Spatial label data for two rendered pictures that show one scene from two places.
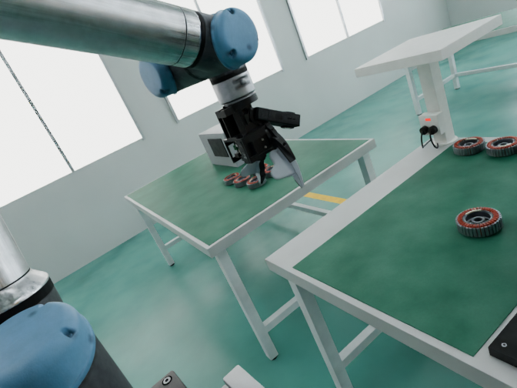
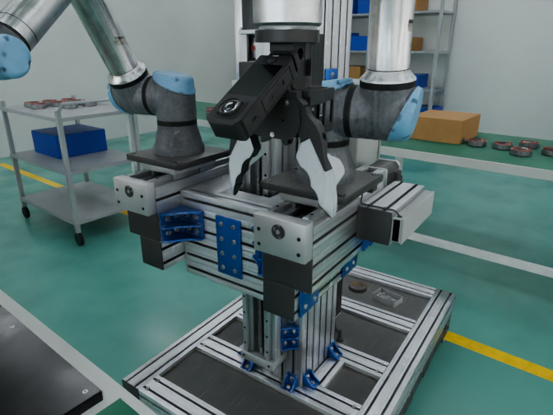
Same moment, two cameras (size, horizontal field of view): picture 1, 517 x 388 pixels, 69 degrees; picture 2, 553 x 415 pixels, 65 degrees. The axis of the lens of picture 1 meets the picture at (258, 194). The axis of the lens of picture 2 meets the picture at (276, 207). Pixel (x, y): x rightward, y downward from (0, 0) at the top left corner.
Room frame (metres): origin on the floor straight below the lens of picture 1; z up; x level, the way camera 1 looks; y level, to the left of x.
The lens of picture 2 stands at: (1.20, -0.28, 1.34)
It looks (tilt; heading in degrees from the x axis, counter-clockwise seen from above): 20 degrees down; 153
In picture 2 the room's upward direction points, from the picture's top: straight up
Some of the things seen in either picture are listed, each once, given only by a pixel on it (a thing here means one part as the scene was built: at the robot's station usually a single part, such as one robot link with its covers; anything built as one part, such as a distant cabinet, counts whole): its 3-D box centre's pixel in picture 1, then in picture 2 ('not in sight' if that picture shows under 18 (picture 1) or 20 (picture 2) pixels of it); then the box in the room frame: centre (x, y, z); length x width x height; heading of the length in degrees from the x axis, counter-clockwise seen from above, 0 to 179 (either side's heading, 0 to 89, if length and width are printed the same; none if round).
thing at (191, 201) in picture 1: (242, 219); not in sight; (2.57, 0.18, 0.37); 1.85 x 1.10 x 0.75; 24
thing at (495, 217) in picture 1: (478, 221); not in sight; (0.89, -0.53, 0.77); 0.11 x 0.11 x 0.04
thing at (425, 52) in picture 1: (436, 102); not in sight; (1.39, -0.77, 0.98); 0.37 x 0.35 x 0.46; 24
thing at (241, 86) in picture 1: (235, 88); (285, 10); (0.75, -0.04, 1.37); 0.08 x 0.08 x 0.05
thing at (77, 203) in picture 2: not in sight; (77, 160); (-2.43, -0.15, 0.51); 1.01 x 0.60 x 1.01; 24
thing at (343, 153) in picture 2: not in sight; (323, 157); (0.35, 0.28, 1.09); 0.15 x 0.15 x 0.10
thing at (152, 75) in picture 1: (180, 65); not in sight; (0.68, 0.03, 1.45); 0.11 x 0.11 x 0.08; 36
